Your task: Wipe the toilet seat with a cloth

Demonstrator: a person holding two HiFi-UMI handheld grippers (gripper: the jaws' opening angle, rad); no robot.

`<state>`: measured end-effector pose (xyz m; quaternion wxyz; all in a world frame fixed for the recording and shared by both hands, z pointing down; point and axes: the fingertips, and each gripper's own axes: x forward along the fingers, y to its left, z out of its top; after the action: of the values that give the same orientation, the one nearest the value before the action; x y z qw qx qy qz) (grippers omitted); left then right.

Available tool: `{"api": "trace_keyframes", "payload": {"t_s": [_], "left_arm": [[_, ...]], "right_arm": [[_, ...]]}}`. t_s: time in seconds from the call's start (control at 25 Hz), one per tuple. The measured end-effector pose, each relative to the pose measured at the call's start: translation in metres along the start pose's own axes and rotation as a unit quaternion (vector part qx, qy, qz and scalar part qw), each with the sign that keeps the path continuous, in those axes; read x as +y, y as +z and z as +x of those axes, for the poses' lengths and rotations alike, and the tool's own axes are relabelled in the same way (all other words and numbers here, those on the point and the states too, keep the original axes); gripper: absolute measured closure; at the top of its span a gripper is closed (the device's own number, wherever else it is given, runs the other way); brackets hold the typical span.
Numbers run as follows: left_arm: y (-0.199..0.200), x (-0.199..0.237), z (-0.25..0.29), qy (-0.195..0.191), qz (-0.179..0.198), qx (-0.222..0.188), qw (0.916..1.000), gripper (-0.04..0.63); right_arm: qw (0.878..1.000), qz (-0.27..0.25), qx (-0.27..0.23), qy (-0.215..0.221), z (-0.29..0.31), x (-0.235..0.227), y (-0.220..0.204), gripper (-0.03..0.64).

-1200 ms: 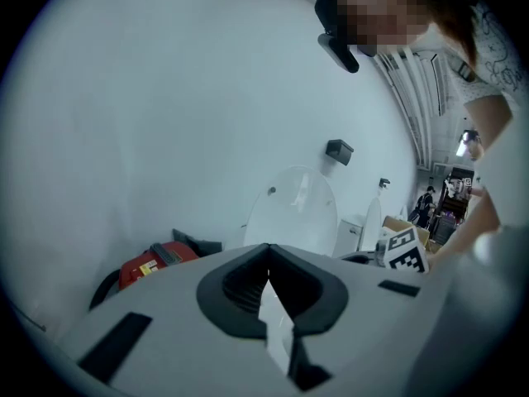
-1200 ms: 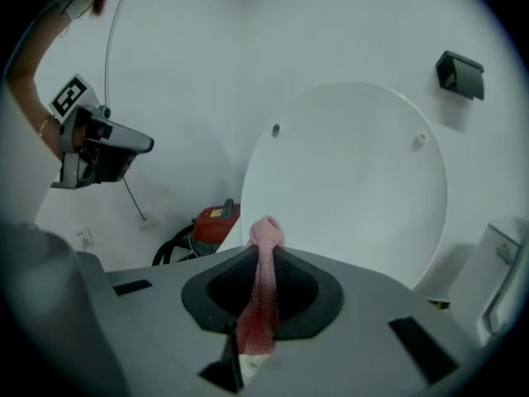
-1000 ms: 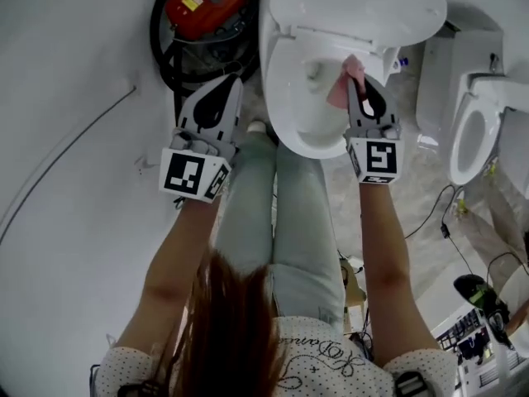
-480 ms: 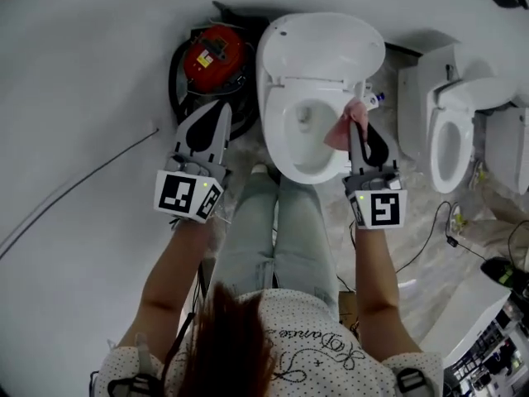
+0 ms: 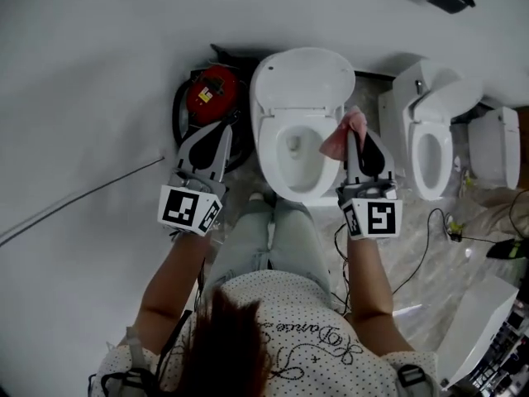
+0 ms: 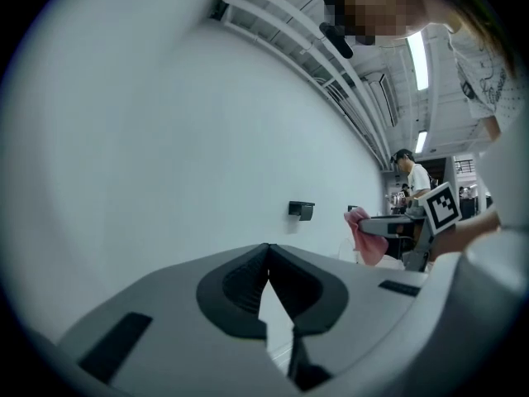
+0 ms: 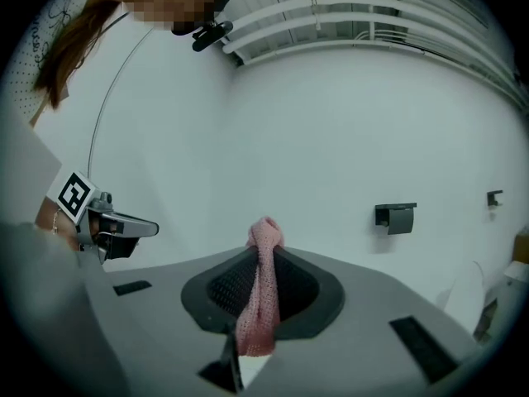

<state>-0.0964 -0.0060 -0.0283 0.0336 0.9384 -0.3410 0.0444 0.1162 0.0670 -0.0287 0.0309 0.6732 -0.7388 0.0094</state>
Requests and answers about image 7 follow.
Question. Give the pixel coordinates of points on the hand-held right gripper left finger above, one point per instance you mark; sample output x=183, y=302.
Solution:
x=231, y=288

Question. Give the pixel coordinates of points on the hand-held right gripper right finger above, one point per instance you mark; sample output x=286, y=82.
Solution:
x=297, y=288

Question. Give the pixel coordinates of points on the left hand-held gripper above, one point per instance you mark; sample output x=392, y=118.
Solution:
x=75, y=194

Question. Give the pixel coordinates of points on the pink knitted cloth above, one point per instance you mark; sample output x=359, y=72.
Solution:
x=264, y=271

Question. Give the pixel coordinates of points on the person's left forearm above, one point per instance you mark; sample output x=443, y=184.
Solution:
x=44, y=221

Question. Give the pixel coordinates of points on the black toilet paper holder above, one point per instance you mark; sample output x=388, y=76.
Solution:
x=398, y=219

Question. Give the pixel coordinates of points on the white dotted shirt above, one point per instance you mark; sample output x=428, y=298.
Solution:
x=25, y=68

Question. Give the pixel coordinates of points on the brown cardboard box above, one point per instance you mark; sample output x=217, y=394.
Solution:
x=521, y=244

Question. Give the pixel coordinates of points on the white ceiling pipes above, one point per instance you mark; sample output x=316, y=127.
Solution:
x=372, y=19

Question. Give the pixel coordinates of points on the black wall hook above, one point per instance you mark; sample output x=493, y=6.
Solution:
x=493, y=197

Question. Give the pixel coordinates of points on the black head-mounted camera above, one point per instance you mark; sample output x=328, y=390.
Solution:
x=211, y=35

